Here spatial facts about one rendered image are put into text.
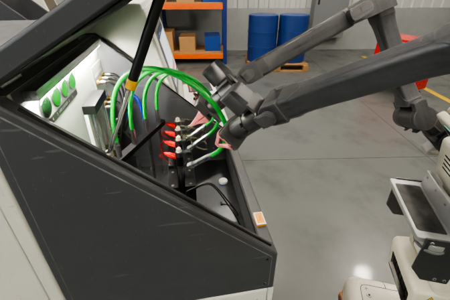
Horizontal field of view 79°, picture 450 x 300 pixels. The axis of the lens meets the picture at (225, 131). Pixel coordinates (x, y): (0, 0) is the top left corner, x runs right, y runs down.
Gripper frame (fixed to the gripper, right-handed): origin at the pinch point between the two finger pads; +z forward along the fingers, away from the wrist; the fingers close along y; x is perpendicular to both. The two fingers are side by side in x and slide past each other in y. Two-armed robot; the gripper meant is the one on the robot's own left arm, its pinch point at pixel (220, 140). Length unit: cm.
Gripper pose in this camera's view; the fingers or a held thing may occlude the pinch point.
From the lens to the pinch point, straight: 81.9
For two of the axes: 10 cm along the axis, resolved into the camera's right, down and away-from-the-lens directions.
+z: -5.4, 3.7, 7.6
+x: 6.9, 7.1, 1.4
